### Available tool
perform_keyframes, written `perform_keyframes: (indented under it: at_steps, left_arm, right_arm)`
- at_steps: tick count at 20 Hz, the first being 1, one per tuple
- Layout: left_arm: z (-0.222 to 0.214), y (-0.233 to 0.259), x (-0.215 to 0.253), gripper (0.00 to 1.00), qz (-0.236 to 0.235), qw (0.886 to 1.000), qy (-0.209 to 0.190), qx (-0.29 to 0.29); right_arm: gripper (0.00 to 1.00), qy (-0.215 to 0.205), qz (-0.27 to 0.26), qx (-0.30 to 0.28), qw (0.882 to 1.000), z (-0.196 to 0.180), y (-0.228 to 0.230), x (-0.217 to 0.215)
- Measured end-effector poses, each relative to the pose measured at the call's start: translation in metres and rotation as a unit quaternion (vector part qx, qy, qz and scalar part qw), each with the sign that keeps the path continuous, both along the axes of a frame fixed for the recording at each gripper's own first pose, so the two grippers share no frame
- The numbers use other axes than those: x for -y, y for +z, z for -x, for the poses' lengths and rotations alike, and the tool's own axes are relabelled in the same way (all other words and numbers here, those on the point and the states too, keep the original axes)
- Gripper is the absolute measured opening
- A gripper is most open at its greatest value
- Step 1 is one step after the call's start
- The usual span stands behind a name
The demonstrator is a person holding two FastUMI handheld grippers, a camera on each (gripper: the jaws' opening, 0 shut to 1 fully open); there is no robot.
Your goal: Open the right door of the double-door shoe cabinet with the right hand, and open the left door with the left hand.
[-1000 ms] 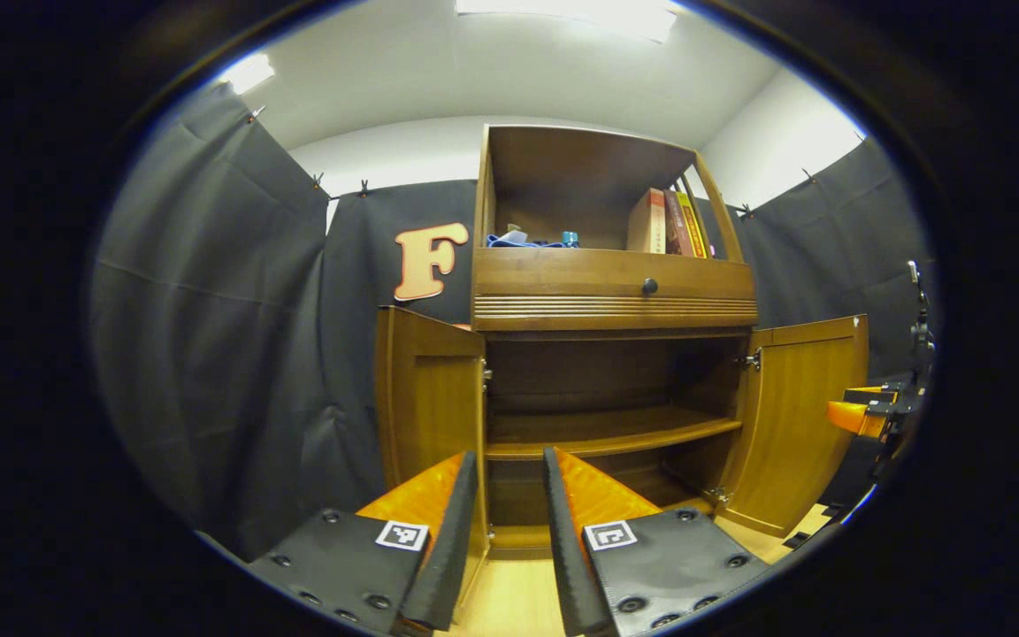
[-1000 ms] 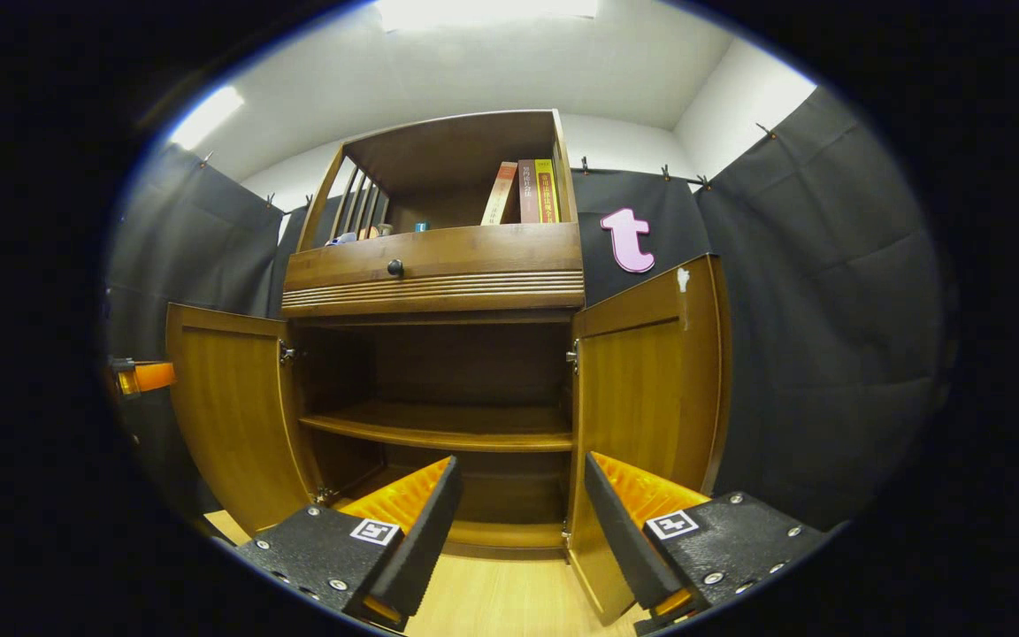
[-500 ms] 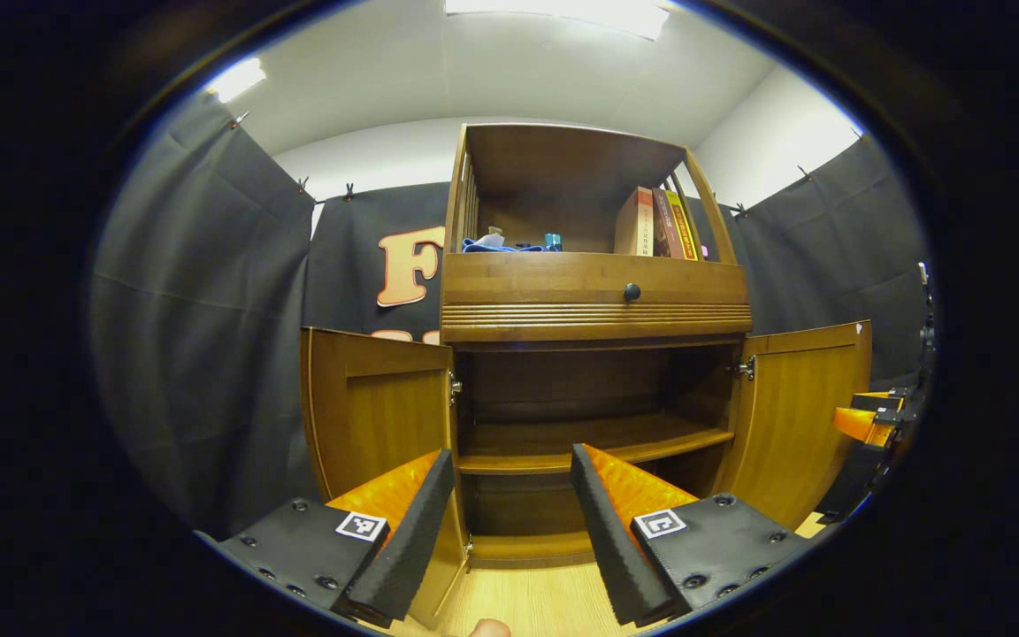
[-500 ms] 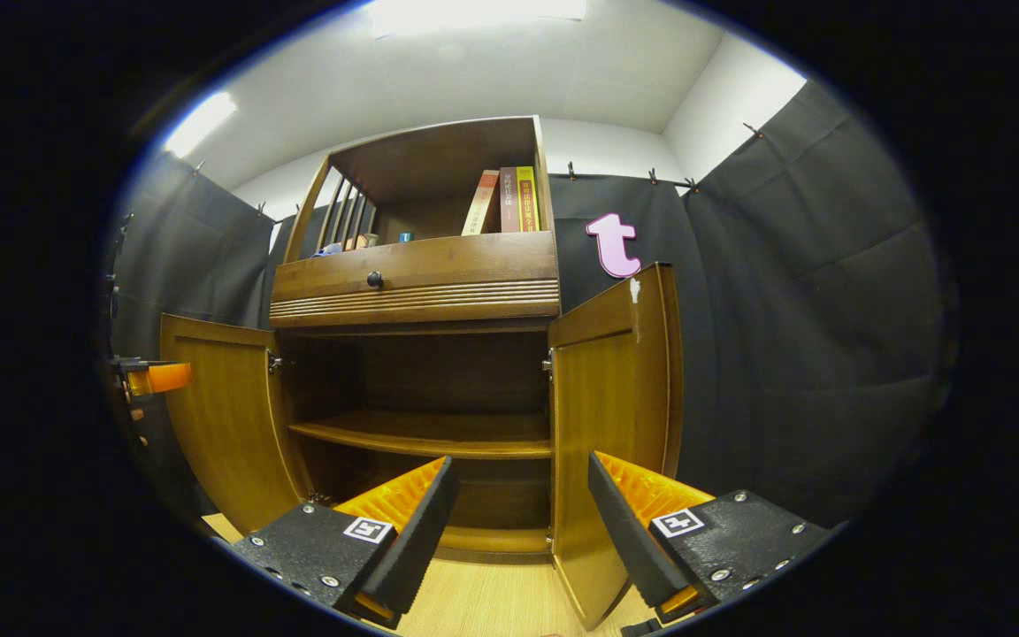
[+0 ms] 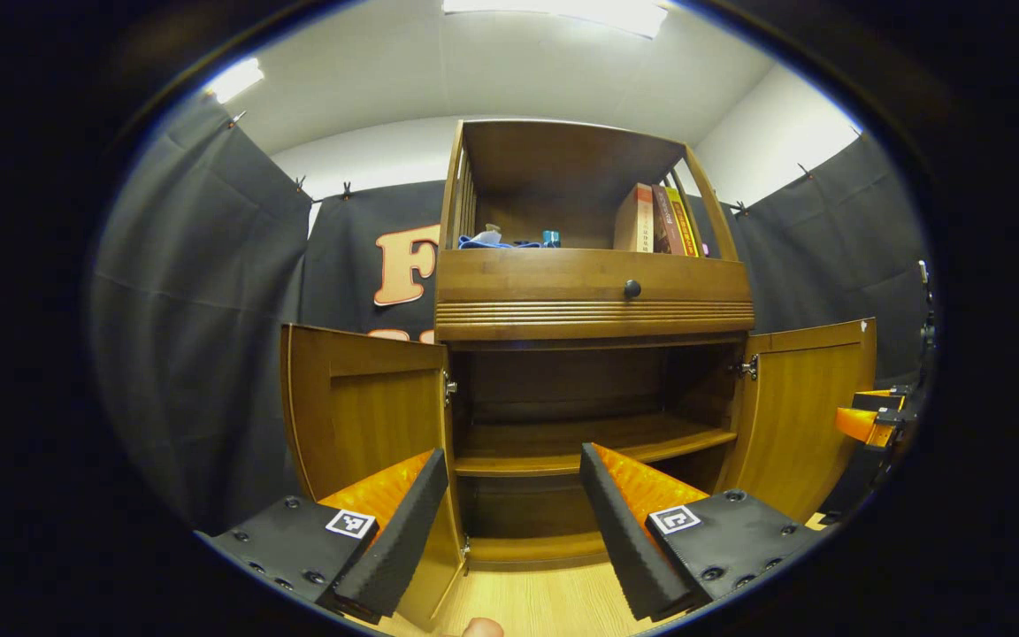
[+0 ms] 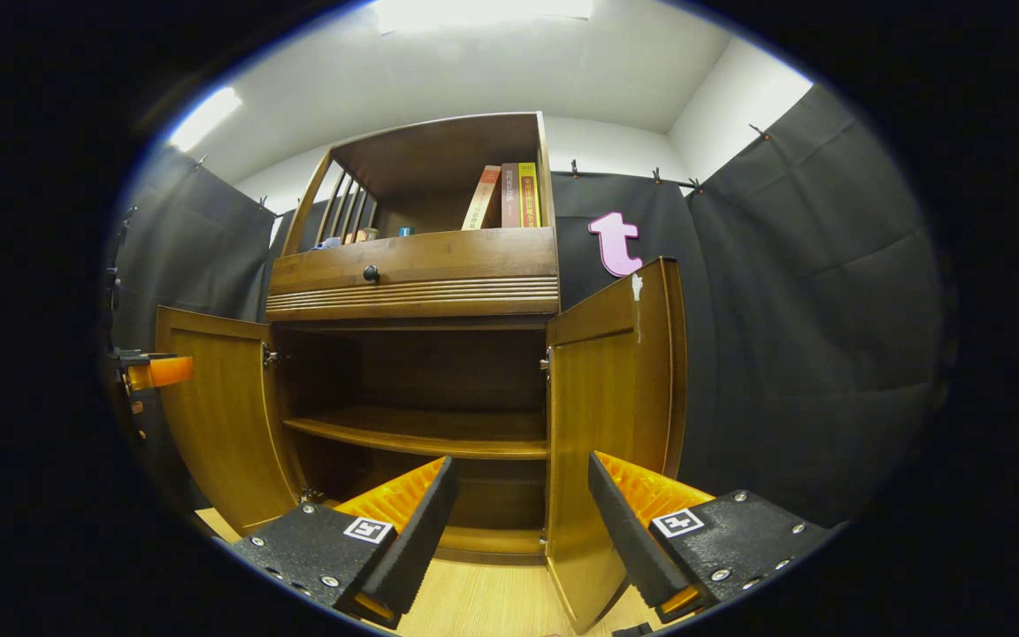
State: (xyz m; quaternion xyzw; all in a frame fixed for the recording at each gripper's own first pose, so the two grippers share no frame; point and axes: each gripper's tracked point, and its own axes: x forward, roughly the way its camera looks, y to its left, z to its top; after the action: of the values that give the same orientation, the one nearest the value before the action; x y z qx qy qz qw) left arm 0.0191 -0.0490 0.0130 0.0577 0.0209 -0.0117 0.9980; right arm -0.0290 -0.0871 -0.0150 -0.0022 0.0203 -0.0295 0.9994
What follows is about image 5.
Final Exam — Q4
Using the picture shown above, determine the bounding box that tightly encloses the wooden cabinet drawer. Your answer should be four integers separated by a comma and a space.
434, 249, 755, 343

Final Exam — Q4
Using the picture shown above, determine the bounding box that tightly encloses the wooden shoe cabinet door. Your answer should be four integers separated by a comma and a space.
717, 318, 877, 525
280, 323, 468, 631

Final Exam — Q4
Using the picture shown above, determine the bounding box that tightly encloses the yellow book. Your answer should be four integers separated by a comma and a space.
667, 187, 702, 257

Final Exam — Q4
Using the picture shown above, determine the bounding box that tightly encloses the small ceiling light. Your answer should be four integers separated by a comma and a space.
204, 58, 264, 104

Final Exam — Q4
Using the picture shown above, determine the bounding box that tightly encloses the wooden double-door shoe cabinet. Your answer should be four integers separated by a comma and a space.
280, 119, 877, 631

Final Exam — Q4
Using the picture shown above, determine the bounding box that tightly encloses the black backdrop cloth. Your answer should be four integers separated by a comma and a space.
89, 93, 933, 532

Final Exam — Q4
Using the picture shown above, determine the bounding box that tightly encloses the blue toy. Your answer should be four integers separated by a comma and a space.
459, 224, 542, 250

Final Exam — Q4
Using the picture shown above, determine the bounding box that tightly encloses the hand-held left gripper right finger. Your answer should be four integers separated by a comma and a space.
578, 442, 829, 622

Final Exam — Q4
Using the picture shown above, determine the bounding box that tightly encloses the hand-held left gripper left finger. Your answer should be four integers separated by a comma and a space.
195, 447, 450, 625

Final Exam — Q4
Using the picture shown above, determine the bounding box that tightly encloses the large ceiling light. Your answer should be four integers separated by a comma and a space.
443, 0, 670, 39

